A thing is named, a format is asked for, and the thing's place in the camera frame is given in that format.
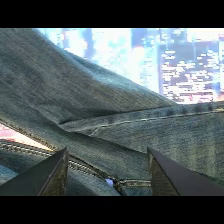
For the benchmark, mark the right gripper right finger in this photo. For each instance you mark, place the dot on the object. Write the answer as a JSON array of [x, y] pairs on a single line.
[[176, 180]]

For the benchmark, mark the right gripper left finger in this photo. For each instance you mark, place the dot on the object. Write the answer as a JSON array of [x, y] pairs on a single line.
[[46, 176]]

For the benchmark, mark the blue jeans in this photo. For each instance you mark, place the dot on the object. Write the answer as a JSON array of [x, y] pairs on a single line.
[[100, 100]]

